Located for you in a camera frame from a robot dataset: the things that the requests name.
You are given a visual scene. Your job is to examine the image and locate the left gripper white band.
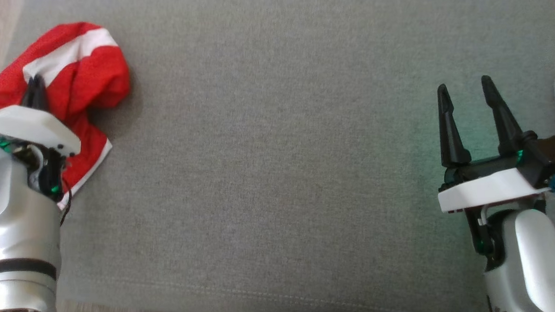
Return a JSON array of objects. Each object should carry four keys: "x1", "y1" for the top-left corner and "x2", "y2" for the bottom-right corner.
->
[{"x1": 0, "y1": 73, "x2": 84, "y2": 204}]

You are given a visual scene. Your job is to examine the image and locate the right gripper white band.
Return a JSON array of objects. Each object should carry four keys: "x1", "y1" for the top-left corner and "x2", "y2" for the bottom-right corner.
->
[{"x1": 433, "y1": 73, "x2": 554, "y2": 274}]

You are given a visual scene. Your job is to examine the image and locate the red shorts with white band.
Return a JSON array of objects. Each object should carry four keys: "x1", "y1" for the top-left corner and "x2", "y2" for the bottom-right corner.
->
[{"x1": 0, "y1": 20, "x2": 136, "y2": 212}]

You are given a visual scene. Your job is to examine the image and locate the grey fabric sofa seat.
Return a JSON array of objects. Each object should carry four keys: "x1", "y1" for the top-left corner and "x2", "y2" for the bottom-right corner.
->
[{"x1": 0, "y1": 0, "x2": 555, "y2": 312}]

